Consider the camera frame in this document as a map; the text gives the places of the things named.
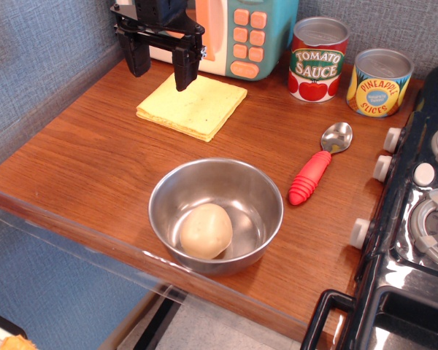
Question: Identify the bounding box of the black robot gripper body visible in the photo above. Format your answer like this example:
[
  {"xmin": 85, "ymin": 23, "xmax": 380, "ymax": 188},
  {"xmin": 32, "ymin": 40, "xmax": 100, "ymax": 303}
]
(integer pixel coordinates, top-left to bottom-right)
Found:
[{"xmin": 110, "ymin": 0, "xmax": 205, "ymax": 51}]

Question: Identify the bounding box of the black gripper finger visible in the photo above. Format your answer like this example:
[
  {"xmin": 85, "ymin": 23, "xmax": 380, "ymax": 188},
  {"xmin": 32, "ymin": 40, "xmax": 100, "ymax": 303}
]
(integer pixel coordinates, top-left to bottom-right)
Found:
[
  {"xmin": 116, "ymin": 29, "xmax": 151, "ymax": 77},
  {"xmin": 172, "ymin": 47, "xmax": 201, "ymax": 92}
]

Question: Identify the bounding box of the beige potato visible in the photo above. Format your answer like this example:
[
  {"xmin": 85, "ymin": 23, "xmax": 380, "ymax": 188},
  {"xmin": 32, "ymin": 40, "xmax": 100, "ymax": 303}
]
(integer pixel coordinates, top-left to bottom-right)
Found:
[{"xmin": 180, "ymin": 203, "xmax": 233, "ymax": 260}]

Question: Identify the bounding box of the folded yellow cloth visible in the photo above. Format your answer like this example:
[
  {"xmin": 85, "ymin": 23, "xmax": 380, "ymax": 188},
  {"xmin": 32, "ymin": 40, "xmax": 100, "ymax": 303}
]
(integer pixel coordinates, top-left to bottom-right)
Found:
[{"xmin": 137, "ymin": 75, "xmax": 247, "ymax": 142}]

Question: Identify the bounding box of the teal toy microwave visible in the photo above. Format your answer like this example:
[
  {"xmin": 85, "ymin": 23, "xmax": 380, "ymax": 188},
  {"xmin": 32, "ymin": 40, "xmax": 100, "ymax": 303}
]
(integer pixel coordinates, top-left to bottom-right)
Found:
[{"xmin": 149, "ymin": 0, "xmax": 299, "ymax": 81}]

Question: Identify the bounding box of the tomato sauce can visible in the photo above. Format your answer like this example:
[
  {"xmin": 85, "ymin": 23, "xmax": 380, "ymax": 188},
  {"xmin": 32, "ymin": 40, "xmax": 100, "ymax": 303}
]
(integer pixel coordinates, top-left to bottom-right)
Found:
[{"xmin": 288, "ymin": 16, "xmax": 350, "ymax": 103}]

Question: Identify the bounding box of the steel bowl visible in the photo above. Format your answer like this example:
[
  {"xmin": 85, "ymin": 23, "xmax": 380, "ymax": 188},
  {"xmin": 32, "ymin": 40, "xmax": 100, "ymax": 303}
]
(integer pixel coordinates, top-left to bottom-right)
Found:
[{"xmin": 148, "ymin": 158, "xmax": 284, "ymax": 276}]

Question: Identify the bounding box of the pineapple slices can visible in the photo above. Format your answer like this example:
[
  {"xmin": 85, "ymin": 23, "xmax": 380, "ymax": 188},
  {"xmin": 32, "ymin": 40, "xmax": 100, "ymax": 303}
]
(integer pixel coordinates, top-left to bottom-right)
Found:
[{"xmin": 346, "ymin": 48, "xmax": 414, "ymax": 118}]

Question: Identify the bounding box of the white stove knob upper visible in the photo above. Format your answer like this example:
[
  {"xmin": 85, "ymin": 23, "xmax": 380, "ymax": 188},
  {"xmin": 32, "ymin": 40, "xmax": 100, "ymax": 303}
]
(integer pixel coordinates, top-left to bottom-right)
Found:
[{"xmin": 383, "ymin": 128, "xmax": 402, "ymax": 153}]

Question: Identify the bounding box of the white stove knob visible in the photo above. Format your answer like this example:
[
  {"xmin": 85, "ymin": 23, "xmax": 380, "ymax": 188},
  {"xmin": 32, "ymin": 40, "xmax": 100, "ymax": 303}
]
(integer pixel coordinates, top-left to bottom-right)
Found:
[
  {"xmin": 350, "ymin": 218, "xmax": 371, "ymax": 250},
  {"xmin": 383, "ymin": 128, "xmax": 402, "ymax": 153},
  {"xmin": 372, "ymin": 155, "xmax": 392, "ymax": 182}
]

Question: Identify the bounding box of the white stove knob middle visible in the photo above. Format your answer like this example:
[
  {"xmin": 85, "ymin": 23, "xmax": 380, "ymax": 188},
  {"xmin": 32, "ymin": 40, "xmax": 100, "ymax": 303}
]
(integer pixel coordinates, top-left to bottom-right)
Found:
[{"xmin": 372, "ymin": 155, "xmax": 392, "ymax": 182}]

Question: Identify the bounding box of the white stove knob lower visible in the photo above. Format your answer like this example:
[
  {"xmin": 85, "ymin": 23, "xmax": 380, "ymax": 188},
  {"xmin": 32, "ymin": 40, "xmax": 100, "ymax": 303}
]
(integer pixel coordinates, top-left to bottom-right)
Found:
[{"xmin": 350, "ymin": 218, "xmax": 371, "ymax": 250}]

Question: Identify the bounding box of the orange object at corner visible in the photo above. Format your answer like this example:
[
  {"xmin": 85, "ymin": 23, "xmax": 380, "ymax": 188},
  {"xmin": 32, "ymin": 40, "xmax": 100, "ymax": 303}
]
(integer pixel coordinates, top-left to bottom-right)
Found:
[{"xmin": 0, "ymin": 335, "xmax": 37, "ymax": 350}]

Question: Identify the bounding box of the black toy stove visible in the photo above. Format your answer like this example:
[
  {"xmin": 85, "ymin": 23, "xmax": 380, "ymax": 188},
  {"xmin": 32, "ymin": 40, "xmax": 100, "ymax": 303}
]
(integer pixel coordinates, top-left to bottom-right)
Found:
[{"xmin": 301, "ymin": 67, "xmax": 438, "ymax": 349}]

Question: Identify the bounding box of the red-handled metal spoon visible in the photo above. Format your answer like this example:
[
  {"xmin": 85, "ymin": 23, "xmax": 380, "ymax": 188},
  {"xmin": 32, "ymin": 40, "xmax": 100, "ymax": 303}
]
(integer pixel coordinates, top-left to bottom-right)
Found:
[{"xmin": 288, "ymin": 122, "xmax": 353, "ymax": 206}]

